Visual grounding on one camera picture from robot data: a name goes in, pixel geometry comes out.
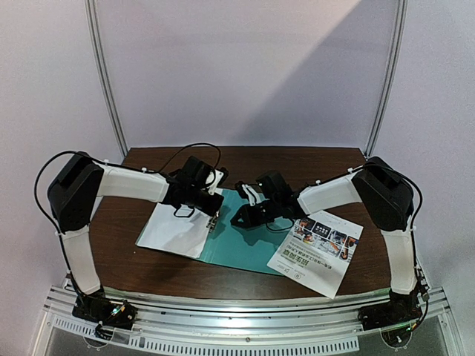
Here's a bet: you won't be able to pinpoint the metal folder clip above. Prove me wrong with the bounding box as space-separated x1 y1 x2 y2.
206 212 220 233

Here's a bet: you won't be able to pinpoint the white printed text sheets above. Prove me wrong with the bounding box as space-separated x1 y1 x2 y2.
136 204 211 259

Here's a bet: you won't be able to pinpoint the teal file folder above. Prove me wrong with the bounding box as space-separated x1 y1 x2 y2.
135 187 298 277

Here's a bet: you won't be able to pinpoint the colourful printed brochure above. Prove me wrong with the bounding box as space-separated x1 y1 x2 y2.
267 211 363 299

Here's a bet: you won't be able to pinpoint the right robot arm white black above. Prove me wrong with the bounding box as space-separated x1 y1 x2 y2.
231 156 424 326

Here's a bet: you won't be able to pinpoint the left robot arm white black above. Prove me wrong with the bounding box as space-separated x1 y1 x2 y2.
47 152 229 322

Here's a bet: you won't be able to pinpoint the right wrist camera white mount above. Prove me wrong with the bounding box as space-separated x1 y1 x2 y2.
235 181 263 206

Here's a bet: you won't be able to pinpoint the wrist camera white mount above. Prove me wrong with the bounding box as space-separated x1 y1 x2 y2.
235 181 263 206
205 167 229 194

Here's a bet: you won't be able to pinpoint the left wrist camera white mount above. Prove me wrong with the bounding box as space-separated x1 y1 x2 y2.
205 167 229 194

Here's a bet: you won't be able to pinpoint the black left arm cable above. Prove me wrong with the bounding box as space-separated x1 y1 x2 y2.
34 143 223 238

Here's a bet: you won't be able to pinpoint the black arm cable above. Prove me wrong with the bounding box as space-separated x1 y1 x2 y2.
34 143 223 238
304 165 430 327

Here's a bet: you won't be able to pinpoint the aluminium front rail frame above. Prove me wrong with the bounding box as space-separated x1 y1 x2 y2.
33 286 465 355

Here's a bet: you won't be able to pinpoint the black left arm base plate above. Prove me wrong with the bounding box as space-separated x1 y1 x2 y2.
72 295 138 330

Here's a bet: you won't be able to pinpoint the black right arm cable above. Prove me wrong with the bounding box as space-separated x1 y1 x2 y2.
304 165 430 327

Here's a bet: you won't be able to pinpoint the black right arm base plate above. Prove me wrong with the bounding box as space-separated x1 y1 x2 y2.
358 294 427 331

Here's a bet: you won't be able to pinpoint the left aluminium wall post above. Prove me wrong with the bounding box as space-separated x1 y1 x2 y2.
85 0 129 158

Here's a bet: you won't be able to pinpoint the aluminium wall post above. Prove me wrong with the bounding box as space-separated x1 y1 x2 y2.
363 0 408 158
85 0 129 158

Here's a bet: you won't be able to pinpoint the right aluminium wall post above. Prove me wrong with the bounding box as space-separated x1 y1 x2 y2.
363 0 408 158

